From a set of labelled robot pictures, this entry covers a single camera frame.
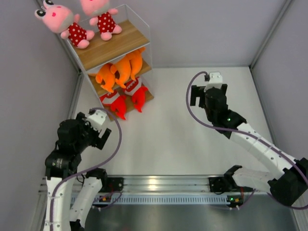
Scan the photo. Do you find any orange shark plush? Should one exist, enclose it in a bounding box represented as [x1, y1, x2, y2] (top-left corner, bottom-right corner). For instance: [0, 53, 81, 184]
[110, 52, 135, 89]
[130, 47, 146, 80]
[88, 63, 117, 93]

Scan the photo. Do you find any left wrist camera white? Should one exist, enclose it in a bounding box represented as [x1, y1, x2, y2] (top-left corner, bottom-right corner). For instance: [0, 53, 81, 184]
[86, 109, 107, 132]

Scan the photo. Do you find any pink frog plush front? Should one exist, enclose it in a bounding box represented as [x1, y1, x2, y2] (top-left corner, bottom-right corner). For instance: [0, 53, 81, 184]
[35, 0, 95, 49]

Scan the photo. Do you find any pink frog plush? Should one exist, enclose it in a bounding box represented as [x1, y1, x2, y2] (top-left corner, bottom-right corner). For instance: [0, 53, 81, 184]
[35, 0, 95, 49]
[80, 0, 122, 41]

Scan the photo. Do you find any aluminium rail frame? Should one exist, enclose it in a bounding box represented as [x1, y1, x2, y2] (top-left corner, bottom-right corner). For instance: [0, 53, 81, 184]
[38, 175, 300, 205]

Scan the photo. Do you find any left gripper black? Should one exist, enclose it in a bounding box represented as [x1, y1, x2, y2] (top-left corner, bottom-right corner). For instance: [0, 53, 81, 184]
[74, 113, 111, 153]

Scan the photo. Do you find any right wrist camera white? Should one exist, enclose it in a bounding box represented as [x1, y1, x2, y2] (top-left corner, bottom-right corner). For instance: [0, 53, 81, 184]
[204, 72, 223, 91]

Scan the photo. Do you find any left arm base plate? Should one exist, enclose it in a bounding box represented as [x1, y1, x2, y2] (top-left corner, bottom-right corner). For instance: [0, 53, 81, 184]
[92, 177, 124, 210]

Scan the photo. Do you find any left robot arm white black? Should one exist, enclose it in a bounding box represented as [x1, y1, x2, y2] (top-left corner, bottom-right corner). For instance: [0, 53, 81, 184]
[43, 110, 111, 231]

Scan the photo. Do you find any white wire wooden shelf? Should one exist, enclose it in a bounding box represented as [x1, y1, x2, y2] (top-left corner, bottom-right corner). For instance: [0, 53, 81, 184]
[68, 5, 154, 119]

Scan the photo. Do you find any red shark plush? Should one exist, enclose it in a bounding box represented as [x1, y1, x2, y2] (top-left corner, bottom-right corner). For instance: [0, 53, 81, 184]
[99, 90, 127, 120]
[124, 77, 148, 113]

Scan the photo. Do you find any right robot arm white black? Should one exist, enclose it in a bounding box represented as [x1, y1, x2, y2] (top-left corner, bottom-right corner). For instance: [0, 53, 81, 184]
[186, 84, 308, 208]

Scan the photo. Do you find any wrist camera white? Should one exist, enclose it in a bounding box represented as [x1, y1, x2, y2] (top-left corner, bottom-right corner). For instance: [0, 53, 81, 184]
[204, 72, 223, 91]
[86, 109, 107, 132]

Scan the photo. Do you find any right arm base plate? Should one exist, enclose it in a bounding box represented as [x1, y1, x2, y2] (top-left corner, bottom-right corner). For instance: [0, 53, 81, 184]
[209, 176, 255, 210]

